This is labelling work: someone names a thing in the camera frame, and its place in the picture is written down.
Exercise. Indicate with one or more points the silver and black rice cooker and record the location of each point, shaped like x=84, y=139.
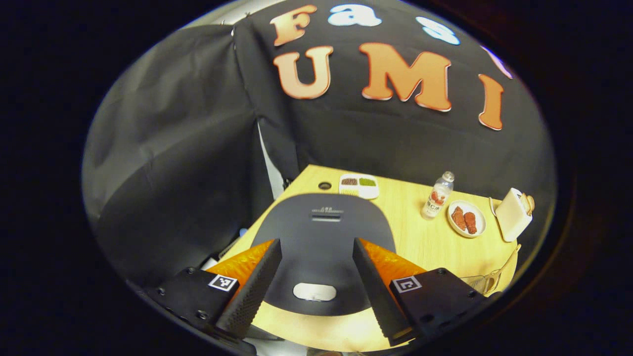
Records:
x=316, y=247

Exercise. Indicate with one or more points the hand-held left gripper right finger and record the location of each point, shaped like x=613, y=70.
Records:
x=378, y=296

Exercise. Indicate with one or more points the white box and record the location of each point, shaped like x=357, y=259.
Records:
x=210, y=262

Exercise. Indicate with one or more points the clear plastic drink bottle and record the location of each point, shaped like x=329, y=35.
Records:
x=436, y=200

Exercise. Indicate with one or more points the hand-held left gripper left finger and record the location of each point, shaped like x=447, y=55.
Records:
x=254, y=291

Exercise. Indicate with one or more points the white divided bean dish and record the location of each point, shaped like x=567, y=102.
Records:
x=358, y=190

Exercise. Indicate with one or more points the black backdrop cloth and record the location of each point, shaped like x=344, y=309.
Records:
x=173, y=173

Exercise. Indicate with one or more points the wooden spoon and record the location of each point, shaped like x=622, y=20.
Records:
x=507, y=264

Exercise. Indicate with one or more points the white round plate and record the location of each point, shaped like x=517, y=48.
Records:
x=479, y=220

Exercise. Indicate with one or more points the red meat piece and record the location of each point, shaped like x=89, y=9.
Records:
x=458, y=218
x=470, y=223

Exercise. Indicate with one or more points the white toaster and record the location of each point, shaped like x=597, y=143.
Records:
x=512, y=217

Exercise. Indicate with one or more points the toast bread slice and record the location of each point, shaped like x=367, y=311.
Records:
x=529, y=203

